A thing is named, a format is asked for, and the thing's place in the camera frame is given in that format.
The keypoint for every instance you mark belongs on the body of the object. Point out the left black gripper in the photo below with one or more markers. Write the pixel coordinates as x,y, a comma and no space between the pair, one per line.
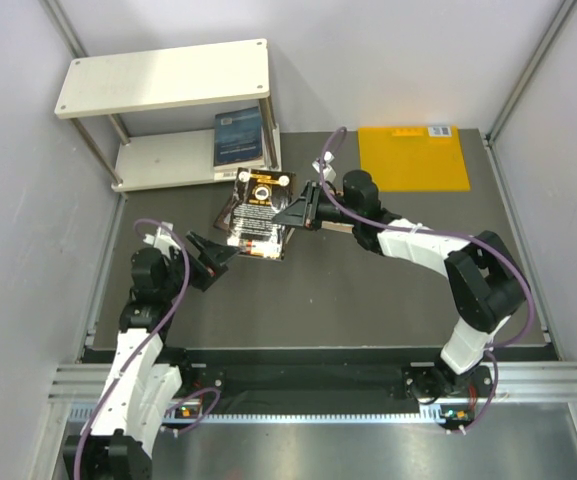
218,253

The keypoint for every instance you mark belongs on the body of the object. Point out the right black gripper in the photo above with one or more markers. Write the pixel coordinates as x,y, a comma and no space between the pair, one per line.
305,211

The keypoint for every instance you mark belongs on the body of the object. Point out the black treehouse paperback book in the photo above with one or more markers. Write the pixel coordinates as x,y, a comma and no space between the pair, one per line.
259,195

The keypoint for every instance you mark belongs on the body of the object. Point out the blue hardcover book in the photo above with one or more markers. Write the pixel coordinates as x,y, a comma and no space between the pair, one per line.
238,138

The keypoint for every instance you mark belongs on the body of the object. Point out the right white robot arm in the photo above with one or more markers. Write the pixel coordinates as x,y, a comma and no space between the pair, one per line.
485,282

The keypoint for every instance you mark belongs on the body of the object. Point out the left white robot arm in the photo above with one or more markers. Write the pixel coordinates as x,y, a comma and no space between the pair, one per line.
117,439

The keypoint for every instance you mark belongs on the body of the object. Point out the dark sunset cover book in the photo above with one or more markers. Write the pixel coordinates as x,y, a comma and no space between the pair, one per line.
222,221

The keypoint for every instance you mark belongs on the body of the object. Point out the orange illustrated children's book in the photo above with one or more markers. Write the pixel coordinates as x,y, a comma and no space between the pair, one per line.
337,227

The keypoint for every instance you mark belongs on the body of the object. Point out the white book with coloured stripes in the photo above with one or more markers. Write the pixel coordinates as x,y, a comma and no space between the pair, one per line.
228,173

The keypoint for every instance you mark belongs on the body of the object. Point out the yellow file folder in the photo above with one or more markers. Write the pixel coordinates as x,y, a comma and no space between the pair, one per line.
414,158

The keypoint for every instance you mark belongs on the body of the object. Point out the white two-tier shelf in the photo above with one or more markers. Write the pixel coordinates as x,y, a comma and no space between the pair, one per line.
97,90

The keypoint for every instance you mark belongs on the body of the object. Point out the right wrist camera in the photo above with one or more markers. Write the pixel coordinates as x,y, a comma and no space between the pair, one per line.
323,167

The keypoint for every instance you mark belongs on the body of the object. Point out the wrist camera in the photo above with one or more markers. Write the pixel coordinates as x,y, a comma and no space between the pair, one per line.
323,167
163,238

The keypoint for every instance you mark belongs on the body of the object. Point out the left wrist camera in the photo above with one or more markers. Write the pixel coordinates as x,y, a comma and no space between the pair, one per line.
163,238

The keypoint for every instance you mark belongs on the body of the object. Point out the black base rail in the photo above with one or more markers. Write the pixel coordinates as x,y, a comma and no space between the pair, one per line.
401,374

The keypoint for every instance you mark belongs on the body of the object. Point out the grey slotted cable duct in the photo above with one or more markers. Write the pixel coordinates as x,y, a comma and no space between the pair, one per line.
426,415

